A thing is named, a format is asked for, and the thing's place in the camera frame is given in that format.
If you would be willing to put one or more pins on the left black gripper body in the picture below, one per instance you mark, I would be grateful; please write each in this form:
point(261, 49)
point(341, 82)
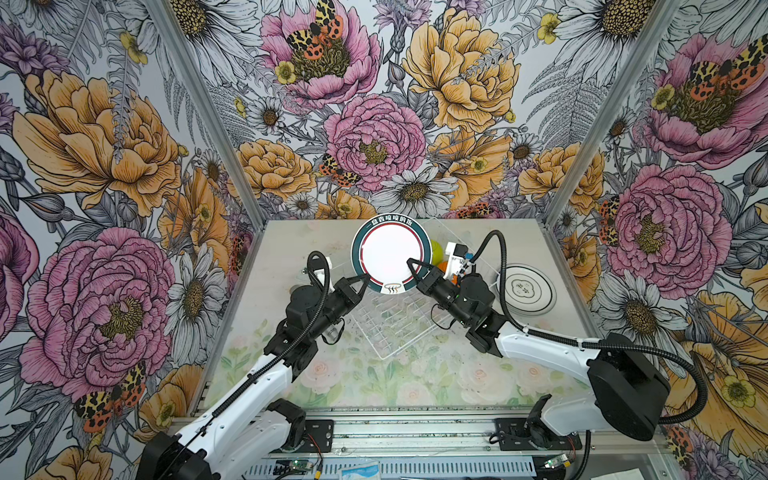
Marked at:
point(333, 312)

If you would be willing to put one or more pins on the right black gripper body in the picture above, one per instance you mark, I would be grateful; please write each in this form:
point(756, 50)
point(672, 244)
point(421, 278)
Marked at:
point(445, 295)

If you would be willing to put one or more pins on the pink wooden plate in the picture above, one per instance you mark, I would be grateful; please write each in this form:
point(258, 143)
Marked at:
point(381, 247)

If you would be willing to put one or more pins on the white plate with emblem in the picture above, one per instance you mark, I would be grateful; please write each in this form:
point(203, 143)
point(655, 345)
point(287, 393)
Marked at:
point(527, 290)

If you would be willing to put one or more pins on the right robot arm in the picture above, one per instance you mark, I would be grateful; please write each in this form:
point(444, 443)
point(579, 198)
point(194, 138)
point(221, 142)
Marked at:
point(627, 393)

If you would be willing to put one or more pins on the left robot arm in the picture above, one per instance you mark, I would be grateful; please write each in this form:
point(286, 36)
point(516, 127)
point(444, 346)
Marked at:
point(253, 419)

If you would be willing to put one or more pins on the lime green bowl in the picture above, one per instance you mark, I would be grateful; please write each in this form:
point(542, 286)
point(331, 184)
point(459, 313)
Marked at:
point(437, 253)

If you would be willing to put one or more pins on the small circuit board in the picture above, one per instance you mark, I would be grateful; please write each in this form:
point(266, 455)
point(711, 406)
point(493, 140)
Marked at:
point(288, 467)

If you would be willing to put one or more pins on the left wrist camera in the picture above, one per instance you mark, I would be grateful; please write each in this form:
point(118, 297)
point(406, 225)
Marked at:
point(318, 275)

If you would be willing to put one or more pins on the white wire dish rack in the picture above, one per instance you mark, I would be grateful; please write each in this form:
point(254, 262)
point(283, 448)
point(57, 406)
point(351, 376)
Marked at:
point(392, 323)

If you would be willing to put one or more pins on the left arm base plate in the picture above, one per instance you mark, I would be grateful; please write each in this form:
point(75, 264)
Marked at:
point(310, 436)

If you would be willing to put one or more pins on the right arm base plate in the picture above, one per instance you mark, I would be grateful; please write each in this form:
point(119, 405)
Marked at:
point(518, 434)

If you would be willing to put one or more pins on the aluminium frame rail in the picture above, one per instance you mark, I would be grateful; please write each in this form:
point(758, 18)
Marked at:
point(431, 435)

